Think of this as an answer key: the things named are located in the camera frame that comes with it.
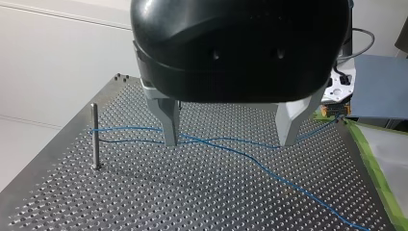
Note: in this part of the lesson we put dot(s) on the black panel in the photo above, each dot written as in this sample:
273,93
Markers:
403,40

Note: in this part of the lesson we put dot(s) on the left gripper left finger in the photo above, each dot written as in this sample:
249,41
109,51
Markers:
170,125

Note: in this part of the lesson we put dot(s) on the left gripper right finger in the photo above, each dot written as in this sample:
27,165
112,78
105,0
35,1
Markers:
288,125

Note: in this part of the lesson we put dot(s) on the grey board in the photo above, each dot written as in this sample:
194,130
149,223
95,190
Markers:
381,86

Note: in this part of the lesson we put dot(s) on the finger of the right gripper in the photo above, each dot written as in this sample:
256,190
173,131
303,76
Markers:
335,110

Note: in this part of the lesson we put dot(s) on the metal post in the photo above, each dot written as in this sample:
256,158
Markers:
95,134

